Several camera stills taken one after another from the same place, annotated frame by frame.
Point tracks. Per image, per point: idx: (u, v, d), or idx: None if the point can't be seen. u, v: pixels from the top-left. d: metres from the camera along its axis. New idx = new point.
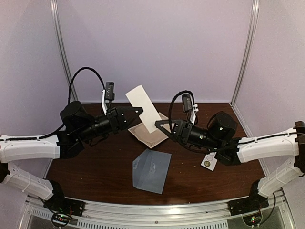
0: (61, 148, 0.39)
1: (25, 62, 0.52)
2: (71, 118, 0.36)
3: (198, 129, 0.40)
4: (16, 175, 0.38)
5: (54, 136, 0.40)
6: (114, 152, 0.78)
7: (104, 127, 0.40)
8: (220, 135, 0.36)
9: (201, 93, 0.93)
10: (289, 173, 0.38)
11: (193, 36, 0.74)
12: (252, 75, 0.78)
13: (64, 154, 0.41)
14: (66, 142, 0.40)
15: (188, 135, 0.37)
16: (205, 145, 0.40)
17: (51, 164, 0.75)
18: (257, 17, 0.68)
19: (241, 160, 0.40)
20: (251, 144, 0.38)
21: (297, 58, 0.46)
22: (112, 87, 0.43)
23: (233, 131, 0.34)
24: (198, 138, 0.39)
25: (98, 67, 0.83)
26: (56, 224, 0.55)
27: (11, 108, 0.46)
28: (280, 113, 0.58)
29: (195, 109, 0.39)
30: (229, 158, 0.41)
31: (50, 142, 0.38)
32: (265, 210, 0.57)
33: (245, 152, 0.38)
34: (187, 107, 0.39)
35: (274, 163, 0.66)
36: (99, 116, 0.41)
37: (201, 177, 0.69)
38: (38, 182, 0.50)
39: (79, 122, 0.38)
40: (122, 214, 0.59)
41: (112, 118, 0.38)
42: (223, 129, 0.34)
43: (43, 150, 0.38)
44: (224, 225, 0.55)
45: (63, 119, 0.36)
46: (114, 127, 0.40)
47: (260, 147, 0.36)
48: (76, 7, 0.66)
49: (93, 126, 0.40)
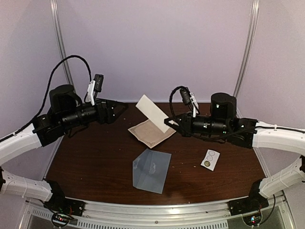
0: (38, 135, 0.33)
1: (24, 63, 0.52)
2: (62, 96, 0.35)
3: (202, 117, 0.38)
4: (12, 182, 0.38)
5: (30, 125, 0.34)
6: (114, 152, 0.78)
7: (90, 115, 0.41)
8: (222, 113, 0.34)
9: (201, 93, 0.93)
10: (292, 176, 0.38)
11: (193, 36, 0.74)
12: (252, 75, 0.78)
13: (45, 141, 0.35)
14: (45, 126, 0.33)
15: (189, 126, 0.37)
16: (213, 132, 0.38)
17: (51, 164, 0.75)
18: (256, 17, 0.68)
19: (254, 145, 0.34)
20: (269, 130, 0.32)
21: (297, 58, 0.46)
22: (101, 79, 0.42)
23: (232, 106, 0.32)
24: (203, 127, 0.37)
25: (98, 67, 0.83)
26: (56, 224, 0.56)
27: (10, 108, 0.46)
28: (280, 113, 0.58)
29: (193, 101, 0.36)
30: (243, 136, 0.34)
31: (26, 132, 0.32)
32: (265, 209, 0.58)
33: (261, 138, 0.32)
34: (185, 100, 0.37)
35: (274, 163, 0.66)
36: (85, 106, 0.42)
37: (201, 177, 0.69)
38: (35, 184, 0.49)
39: (68, 103, 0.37)
40: (122, 214, 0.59)
41: (102, 109, 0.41)
42: (220, 106, 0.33)
43: (25, 143, 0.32)
44: (224, 225, 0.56)
45: (52, 98, 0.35)
46: (101, 115, 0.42)
47: (279, 137, 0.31)
48: (76, 7, 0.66)
49: (79, 114, 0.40)
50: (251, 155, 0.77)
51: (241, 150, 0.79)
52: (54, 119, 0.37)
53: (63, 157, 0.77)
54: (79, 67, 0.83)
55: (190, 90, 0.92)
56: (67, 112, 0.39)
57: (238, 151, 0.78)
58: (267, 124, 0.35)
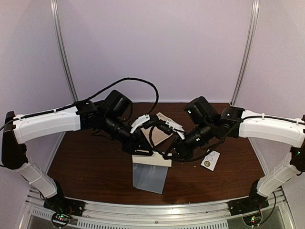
0: (81, 117, 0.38)
1: (25, 63, 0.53)
2: (118, 100, 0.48)
3: (190, 133, 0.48)
4: (32, 165, 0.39)
5: (73, 108, 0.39)
6: (115, 152, 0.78)
7: (122, 133, 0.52)
8: (198, 117, 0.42)
9: (201, 93, 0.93)
10: (285, 172, 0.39)
11: (193, 36, 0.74)
12: (252, 75, 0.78)
13: (84, 124, 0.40)
14: (88, 111, 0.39)
15: (184, 141, 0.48)
16: (206, 138, 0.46)
17: (51, 164, 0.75)
18: (256, 17, 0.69)
19: (240, 134, 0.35)
20: (257, 119, 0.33)
21: (297, 58, 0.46)
22: (155, 120, 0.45)
23: (199, 105, 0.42)
24: (197, 140, 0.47)
25: (98, 67, 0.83)
26: (56, 224, 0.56)
27: (10, 108, 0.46)
28: (280, 113, 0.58)
29: (172, 128, 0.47)
30: (228, 125, 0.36)
31: (69, 113, 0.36)
32: (265, 210, 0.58)
33: (248, 126, 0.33)
34: (167, 130, 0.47)
35: (274, 163, 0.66)
36: (124, 124, 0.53)
37: (201, 177, 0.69)
38: (47, 179, 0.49)
39: (121, 109, 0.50)
40: (122, 214, 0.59)
41: (132, 137, 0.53)
42: (191, 110, 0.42)
43: (63, 122, 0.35)
44: (224, 226, 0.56)
45: (113, 96, 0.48)
46: (129, 141, 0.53)
47: (267, 126, 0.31)
48: (76, 7, 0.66)
49: (116, 126, 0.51)
50: (250, 155, 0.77)
51: (241, 150, 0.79)
52: (101, 113, 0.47)
53: (63, 157, 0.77)
54: (79, 68, 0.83)
55: (190, 90, 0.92)
56: (112, 116, 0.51)
57: (238, 151, 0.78)
58: (255, 114, 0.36)
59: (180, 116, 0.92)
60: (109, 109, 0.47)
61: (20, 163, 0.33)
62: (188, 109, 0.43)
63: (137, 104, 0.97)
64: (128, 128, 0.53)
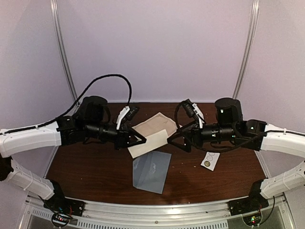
0: (61, 134, 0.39)
1: (25, 63, 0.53)
2: (92, 106, 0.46)
3: (209, 126, 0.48)
4: (19, 172, 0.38)
5: (54, 123, 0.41)
6: (114, 152, 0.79)
7: (108, 134, 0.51)
8: (227, 118, 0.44)
9: (201, 92, 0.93)
10: (295, 180, 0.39)
11: (193, 36, 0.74)
12: (252, 75, 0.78)
13: (66, 141, 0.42)
14: (68, 128, 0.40)
15: (198, 135, 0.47)
16: (222, 138, 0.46)
17: (51, 164, 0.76)
18: (256, 17, 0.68)
19: (262, 147, 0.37)
20: (279, 134, 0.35)
21: (297, 58, 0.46)
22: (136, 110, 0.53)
23: (235, 109, 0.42)
24: (212, 135, 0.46)
25: (98, 67, 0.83)
26: (56, 224, 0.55)
27: (10, 108, 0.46)
28: (280, 113, 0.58)
29: (197, 112, 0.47)
30: (249, 136, 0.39)
31: (50, 129, 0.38)
32: (265, 210, 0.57)
33: (270, 140, 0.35)
34: (189, 112, 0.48)
35: (275, 163, 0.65)
36: (108, 125, 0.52)
37: (201, 177, 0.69)
38: (39, 182, 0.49)
39: (97, 115, 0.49)
40: (122, 214, 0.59)
41: (122, 134, 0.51)
42: (224, 109, 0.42)
43: (44, 138, 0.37)
44: (224, 225, 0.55)
45: (86, 105, 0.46)
46: (118, 139, 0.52)
47: (288, 140, 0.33)
48: (76, 7, 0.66)
49: (101, 129, 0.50)
50: (251, 155, 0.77)
51: (242, 150, 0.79)
52: (80, 123, 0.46)
53: (63, 158, 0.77)
54: (79, 68, 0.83)
55: (190, 90, 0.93)
56: (91, 121, 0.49)
57: (238, 151, 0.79)
58: (277, 128, 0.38)
59: (180, 116, 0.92)
60: (86, 119, 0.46)
61: (5, 172, 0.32)
62: (222, 108, 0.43)
63: (137, 104, 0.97)
64: (114, 127, 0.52)
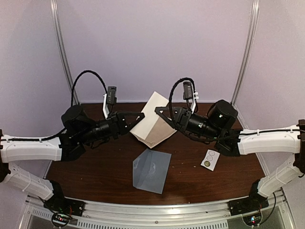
0: (63, 150, 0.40)
1: (25, 64, 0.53)
2: (73, 121, 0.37)
3: (198, 116, 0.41)
4: (17, 174, 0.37)
5: (56, 138, 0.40)
6: (114, 152, 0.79)
7: (104, 131, 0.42)
8: (220, 122, 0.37)
9: (201, 93, 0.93)
10: (289, 173, 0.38)
11: (193, 36, 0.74)
12: (252, 75, 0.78)
13: (66, 158, 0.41)
14: (70, 146, 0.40)
15: (186, 122, 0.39)
16: (204, 133, 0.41)
17: (51, 164, 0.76)
18: (256, 17, 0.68)
19: (241, 152, 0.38)
20: (252, 136, 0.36)
21: (297, 58, 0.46)
22: (113, 91, 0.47)
23: (233, 119, 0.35)
24: (198, 126, 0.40)
25: (98, 67, 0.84)
26: (56, 224, 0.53)
27: (11, 108, 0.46)
28: (280, 114, 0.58)
29: (195, 97, 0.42)
30: (229, 147, 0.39)
31: (53, 144, 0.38)
32: (266, 210, 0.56)
33: (245, 144, 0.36)
34: (187, 94, 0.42)
35: (274, 163, 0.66)
36: (100, 120, 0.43)
37: (201, 177, 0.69)
38: (38, 182, 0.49)
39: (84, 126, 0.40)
40: (122, 214, 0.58)
41: (112, 122, 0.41)
42: (223, 116, 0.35)
43: (45, 151, 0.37)
44: (224, 226, 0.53)
45: (65, 123, 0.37)
46: (115, 128, 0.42)
47: (262, 140, 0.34)
48: (76, 7, 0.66)
49: (93, 129, 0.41)
50: (251, 155, 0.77)
51: None
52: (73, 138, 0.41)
53: None
54: (79, 68, 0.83)
55: None
56: (82, 131, 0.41)
57: None
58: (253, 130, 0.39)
59: None
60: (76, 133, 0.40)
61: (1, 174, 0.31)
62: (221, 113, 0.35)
63: (137, 104, 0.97)
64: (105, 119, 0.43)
